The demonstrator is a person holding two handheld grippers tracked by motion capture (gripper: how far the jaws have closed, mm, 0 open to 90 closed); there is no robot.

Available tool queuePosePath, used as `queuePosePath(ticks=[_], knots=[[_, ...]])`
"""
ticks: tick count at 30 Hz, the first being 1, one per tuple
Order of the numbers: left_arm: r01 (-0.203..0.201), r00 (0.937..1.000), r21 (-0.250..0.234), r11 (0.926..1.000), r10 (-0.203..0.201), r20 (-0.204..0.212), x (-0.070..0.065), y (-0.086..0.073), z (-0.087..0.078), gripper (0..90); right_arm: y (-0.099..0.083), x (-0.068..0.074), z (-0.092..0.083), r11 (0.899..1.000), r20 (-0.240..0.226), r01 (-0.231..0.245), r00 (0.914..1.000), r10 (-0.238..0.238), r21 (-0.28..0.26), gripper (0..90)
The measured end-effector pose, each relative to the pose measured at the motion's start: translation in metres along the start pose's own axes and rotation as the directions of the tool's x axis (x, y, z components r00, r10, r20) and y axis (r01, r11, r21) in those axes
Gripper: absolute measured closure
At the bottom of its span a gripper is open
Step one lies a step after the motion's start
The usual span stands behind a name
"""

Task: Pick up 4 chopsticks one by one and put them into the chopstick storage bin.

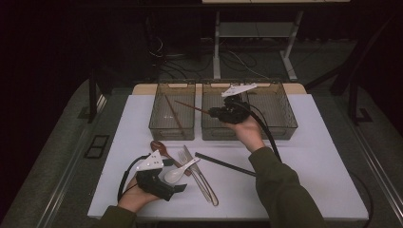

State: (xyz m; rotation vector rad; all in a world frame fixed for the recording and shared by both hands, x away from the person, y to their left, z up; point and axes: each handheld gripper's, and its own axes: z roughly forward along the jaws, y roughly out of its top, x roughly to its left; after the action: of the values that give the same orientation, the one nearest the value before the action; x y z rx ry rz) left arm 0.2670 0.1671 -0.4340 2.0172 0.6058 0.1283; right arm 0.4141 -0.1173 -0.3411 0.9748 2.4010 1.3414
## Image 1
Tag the metal floor rail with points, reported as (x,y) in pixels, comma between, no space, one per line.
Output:
(377,171)
(68,171)

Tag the metal knife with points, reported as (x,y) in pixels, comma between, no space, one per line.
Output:
(207,186)

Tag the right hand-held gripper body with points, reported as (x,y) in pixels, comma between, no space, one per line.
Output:
(234,114)

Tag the person's right hand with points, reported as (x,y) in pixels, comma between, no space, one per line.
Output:
(250,134)

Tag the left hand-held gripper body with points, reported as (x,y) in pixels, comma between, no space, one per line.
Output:
(152,182)

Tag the black metal stand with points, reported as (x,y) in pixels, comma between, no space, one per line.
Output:
(353,104)

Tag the person's left hand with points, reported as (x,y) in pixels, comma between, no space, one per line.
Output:
(133,198)

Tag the brown wooden spoon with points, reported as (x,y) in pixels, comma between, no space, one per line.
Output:
(157,147)

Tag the white metal desk frame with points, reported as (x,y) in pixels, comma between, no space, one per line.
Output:
(217,47)

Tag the white ceramic spoon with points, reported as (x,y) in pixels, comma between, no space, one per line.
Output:
(173,175)

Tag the clear brown plastic bin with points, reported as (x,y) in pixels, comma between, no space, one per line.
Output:
(187,104)
(278,107)
(215,95)

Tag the black metal frame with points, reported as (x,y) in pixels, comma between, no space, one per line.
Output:
(92,101)

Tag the metal fork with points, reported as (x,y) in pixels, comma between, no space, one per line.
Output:
(184,157)

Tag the black floor socket frame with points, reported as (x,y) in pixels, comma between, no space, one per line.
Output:
(96,155)

